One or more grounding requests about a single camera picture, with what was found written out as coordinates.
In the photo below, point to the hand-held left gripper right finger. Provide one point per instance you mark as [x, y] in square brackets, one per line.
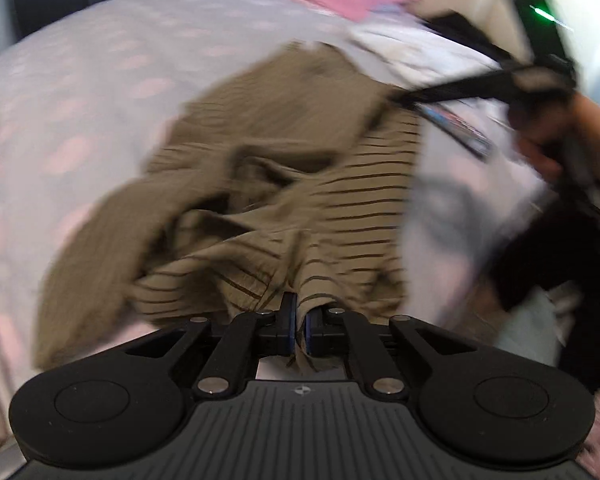
[308, 332]

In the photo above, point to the remote control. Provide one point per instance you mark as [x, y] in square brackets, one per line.
[455, 127]

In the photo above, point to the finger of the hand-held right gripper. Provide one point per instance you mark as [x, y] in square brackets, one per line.
[460, 87]

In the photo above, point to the person's black clothing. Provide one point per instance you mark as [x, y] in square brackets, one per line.
[545, 260]

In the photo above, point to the olive striped shirt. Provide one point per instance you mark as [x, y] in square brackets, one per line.
[280, 200]

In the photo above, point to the person's blue jeans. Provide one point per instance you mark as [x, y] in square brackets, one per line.
[530, 325]

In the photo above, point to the black crumpled garment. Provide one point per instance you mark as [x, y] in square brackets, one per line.
[460, 27]

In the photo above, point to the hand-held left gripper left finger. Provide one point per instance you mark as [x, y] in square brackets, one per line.
[291, 327]

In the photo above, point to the person's right hand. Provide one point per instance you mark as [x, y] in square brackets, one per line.
[542, 160]

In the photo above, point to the pink dotted duvet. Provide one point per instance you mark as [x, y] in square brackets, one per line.
[80, 110]

